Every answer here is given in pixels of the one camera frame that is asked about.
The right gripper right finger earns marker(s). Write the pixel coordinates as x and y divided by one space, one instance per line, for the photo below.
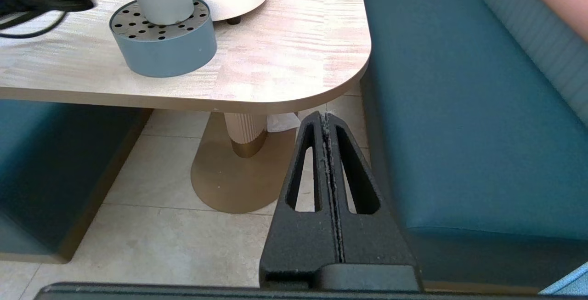
372 240

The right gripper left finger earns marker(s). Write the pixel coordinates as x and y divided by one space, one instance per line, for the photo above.
298 249

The white paper scrap on floor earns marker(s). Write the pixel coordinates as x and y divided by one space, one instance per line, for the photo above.
281 123

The large blue perforated drip tray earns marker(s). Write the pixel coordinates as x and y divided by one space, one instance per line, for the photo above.
165 54

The blue sofa with snack packet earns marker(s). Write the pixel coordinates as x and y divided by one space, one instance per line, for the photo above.
55 162

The beige gold table pedestal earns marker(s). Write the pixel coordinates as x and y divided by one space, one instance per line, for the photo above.
239 176

